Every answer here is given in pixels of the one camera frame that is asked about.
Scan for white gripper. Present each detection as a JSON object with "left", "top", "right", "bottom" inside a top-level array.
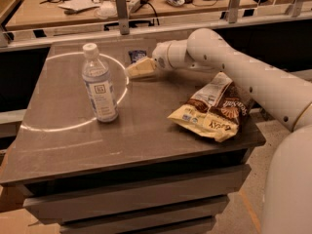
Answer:
[{"left": 125, "top": 40, "right": 189, "bottom": 79}]

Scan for blue rxbar blueberry bar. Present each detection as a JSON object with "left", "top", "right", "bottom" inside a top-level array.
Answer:
[{"left": 129, "top": 50, "right": 146, "bottom": 63}]

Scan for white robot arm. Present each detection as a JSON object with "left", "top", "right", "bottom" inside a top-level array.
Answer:
[{"left": 126, "top": 28, "right": 312, "bottom": 234}]

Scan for clear plastic water bottle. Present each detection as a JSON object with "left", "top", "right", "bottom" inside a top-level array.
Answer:
[{"left": 82, "top": 43, "right": 118, "bottom": 123}]

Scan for brown yellow chip bag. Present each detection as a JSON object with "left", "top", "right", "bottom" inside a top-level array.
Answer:
[{"left": 168, "top": 72, "right": 254, "bottom": 142}]

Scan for white paper sheets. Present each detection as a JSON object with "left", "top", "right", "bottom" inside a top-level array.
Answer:
[{"left": 58, "top": 0, "right": 100, "bottom": 11}]

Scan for grey drawer cabinet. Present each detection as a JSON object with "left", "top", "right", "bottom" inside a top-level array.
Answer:
[{"left": 1, "top": 38, "right": 265, "bottom": 234}]

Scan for wooden background desk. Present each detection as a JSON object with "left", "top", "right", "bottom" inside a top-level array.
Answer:
[{"left": 5, "top": 0, "right": 261, "bottom": 32}]

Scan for metal frame rail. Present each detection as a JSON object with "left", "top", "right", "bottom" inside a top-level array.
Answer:
[{"left": 1, "top": 0, "right": 312, "bottom": 51}]

